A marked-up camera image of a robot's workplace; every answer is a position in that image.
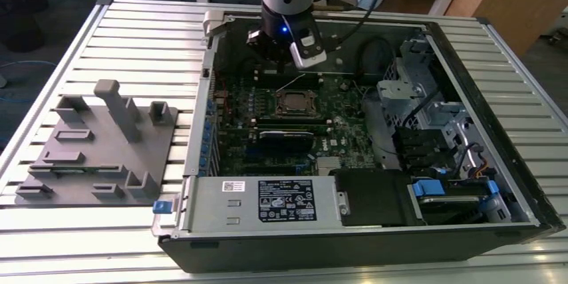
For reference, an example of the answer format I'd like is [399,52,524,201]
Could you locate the silver CPU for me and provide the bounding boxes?
[284,94,308,111]

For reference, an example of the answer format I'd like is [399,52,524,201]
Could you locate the CPU socket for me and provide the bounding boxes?
[272,88,324,118]

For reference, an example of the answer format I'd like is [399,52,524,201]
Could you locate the installed RAM stick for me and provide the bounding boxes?
[256,116,328,125]

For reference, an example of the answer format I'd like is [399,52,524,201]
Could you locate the black graphics card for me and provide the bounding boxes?
[259,130,317,157]

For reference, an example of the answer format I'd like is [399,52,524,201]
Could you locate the green motherboard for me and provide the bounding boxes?
[208,74,387,177]

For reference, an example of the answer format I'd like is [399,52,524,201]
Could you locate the metal drive cage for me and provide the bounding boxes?
[376,38,472,132]

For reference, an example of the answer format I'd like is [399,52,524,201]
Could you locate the silver chipset heat sink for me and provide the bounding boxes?
[315,156,341,169]

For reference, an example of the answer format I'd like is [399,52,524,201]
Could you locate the silver power supply unit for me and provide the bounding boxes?
[175,176,345,235]

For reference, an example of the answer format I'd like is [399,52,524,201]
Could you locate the grey parts rack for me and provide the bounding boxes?
[15,79,179,206]

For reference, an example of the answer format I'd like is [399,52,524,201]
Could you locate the hard disk in blue carrier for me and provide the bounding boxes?
[408,179,484,225]

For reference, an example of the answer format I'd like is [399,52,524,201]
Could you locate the blue case latch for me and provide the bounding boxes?
[151,200,173,215]

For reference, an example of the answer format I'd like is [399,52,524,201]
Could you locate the black PC case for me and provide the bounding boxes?
[149,10,567,274]

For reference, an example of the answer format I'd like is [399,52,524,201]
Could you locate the green RAM stick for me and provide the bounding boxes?
[51,167,99,176]

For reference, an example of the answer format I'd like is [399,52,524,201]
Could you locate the black office chair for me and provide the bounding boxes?
[0,0,49,54]

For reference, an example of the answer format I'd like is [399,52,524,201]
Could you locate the office chair base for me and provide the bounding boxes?
[539,7,568,45]

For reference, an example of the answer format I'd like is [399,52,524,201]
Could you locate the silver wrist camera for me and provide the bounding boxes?
[288,29,328,69]

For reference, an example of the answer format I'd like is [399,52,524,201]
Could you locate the grey case handle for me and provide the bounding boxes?
[201,11,229,37]

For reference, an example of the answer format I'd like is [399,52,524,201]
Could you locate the coloured wire bundle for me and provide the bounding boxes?
[456,142,493,179]

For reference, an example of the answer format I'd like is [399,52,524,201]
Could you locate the blue floor cable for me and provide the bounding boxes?
[0,60,59,104]

